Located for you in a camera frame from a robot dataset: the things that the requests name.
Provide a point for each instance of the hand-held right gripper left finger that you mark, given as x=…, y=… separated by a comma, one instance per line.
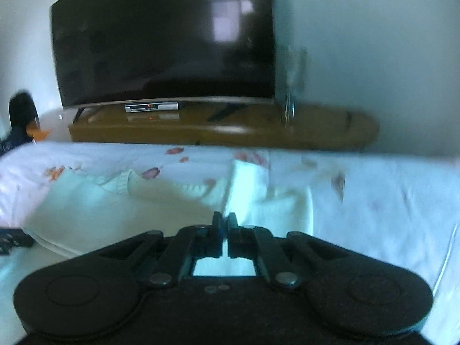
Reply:
x=217, y=235

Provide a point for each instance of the orange object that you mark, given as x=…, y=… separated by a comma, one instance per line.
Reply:
x=37, y=132

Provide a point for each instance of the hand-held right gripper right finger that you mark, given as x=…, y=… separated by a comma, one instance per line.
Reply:
x=233, y=235

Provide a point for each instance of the clear glass vase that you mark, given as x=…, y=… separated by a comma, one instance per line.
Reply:
x=291, y=90

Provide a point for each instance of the dark blue cloth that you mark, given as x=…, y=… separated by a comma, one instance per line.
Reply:
x=12, y=140

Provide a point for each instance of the black rounded object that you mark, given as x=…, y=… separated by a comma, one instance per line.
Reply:
x=22, y=113

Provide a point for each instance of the silver set-top box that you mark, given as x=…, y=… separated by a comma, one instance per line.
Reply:
x=152, y=107

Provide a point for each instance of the black flat television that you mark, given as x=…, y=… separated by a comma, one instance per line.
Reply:
x=161, y=39

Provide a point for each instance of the brown wooden television stand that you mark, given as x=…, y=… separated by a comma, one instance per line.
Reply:
x=251, y=133

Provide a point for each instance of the white knit garment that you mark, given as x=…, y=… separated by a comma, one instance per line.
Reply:
x=107, y=215

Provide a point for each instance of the white floral bed sheet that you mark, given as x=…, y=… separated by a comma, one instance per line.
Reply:
x=377, y=201

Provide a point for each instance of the black remote control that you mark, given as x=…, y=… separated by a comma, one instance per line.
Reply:
x=226, y=112

